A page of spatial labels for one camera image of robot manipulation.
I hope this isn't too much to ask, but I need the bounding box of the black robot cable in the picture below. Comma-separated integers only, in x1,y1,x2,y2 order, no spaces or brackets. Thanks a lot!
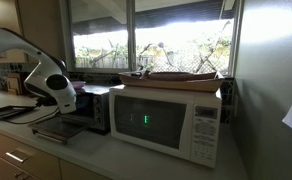
5,106,60,125

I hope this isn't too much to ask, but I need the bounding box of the metal drawer handle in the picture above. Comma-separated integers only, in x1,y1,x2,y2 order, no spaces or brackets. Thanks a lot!
5,149,29,164
14,171,30,180

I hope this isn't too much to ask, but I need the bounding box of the black baking tray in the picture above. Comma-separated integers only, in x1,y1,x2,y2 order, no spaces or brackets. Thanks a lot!
0,105,36,120

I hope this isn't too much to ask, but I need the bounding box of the toaster oven glass door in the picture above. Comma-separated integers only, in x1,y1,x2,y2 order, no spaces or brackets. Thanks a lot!
27,114,97,145

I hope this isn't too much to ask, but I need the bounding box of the grey window frame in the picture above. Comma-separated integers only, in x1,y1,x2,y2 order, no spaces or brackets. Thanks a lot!
59,0,245,78

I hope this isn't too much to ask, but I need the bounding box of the silver toaster oven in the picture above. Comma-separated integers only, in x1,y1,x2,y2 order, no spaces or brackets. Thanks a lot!
60,84,111,133

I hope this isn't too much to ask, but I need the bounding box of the white microwave oven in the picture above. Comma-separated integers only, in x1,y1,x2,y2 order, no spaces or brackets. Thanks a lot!
108,84,223,169

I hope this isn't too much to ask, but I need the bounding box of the large wooden tray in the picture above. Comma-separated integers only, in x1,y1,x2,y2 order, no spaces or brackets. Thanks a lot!
119,70,226,93

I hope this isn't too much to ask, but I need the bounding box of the small wooden box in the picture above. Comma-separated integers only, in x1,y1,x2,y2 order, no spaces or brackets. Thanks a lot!
6,72,29,96

